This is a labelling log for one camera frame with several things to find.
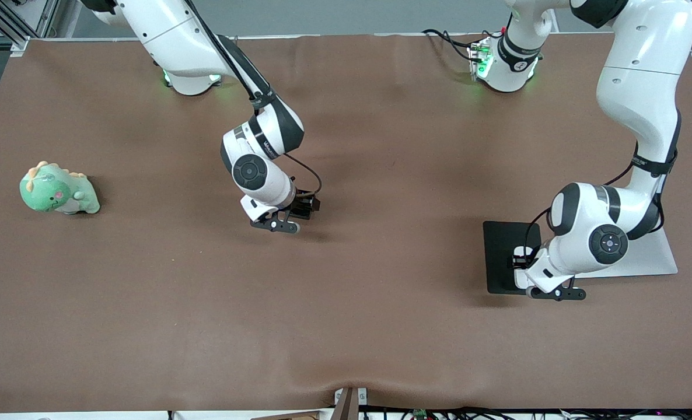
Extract black mouse pad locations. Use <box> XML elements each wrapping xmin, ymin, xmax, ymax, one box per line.
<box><xmin>483</xmin><ymin>220</ymin><xmax>543</xmax><ymax>296</ymax></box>

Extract silver closed laptop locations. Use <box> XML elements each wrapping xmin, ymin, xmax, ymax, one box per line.
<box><xmin>579</xmin><ymin>226</ymin><xmax>679</xmax><ymax>279</ymax></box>

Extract brown wooden board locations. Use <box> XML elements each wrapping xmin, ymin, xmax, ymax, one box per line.
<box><xmin>250</xmin><ymin>411</ymin><xmax>335</xmax><ymax>420</ymax></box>

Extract green plush dinosaur toy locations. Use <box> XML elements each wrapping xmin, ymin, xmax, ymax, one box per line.
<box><xmin>19</xmin><ymin>161</ymin><xmax>101</xmax><ymax>215</ymax></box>

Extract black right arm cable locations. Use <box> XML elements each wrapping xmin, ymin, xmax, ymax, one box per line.
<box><xmin>186</xmin><ymin>0</ymin><xmax>323</xmax><ymax>197</ymax></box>

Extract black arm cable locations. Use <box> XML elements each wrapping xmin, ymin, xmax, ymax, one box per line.
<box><xmin>524</xmin><ymin>108</ymin><xmax>682</xmax><ymax>260</ymax></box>
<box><xmin>186</xmin><ymin>0</ymin><xmax>323</xmax><ymax>197</ymax></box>

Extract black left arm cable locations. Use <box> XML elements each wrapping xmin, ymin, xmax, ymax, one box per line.
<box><xmin>524</xmin><ymin>108</ymin><xmax>682</xmax><ymax>260</ymax></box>

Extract black left base cable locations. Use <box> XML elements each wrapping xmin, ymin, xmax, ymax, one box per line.
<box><xmin>422</xmin><ymin>28</ymin><xmax>487</xmax><ymax>62</ymax></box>

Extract aluminium frame struts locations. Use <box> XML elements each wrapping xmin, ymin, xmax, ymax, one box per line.
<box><xmin>0</xmin><ymin>0</ymin><xmax>81</xmax><ymax>56</ymax></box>

